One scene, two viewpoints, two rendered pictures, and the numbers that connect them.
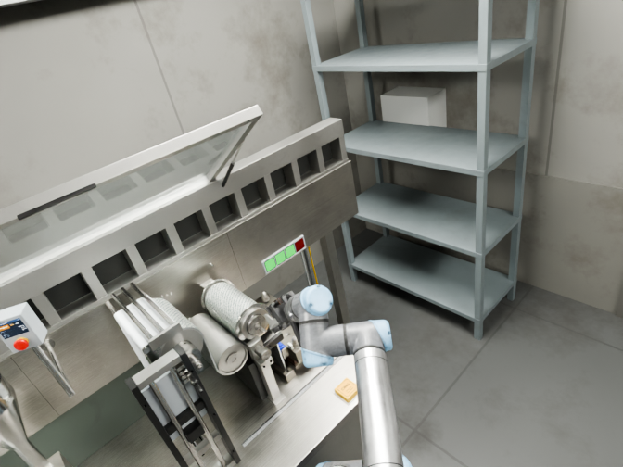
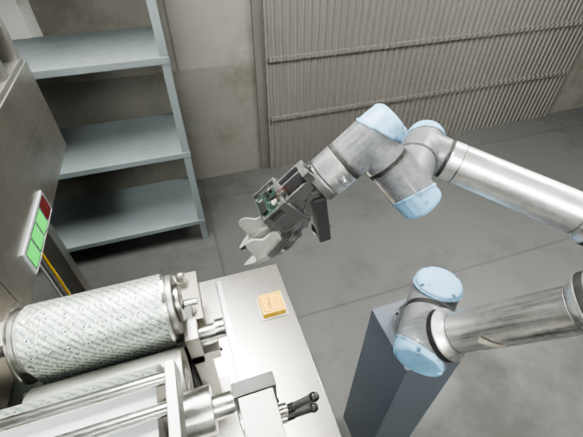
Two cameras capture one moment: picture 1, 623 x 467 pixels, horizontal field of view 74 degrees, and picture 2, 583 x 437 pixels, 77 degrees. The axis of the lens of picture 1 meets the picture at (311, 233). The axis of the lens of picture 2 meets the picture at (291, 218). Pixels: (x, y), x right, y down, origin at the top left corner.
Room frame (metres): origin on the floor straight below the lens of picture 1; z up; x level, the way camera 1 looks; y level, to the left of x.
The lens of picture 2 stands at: (0.76, 0.58, 1.86)
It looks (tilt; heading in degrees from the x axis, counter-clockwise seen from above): 43 degrees down; 288
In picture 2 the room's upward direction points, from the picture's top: straight up
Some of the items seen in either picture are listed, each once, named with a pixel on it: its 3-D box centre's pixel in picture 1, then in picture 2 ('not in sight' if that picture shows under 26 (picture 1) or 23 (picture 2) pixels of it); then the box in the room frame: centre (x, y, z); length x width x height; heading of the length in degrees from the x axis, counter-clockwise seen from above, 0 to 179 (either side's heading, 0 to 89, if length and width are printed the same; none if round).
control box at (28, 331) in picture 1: (19, 330); not in sight; (0.81, 0.73, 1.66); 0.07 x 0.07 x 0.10; 10
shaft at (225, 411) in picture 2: (197, 363); (235, 401); (0.90, 0.42, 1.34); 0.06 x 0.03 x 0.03; 36
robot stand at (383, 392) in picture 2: not in sight; (389, 391); (0.58, -0.06, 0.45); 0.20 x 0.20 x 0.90; 36
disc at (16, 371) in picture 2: (218, 296); (28, 341); (1.31, 0.42, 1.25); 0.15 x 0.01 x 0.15; 126
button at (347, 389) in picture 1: (347, 389); (271, 304); (1.01, 0.00, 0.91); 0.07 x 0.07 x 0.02; 36
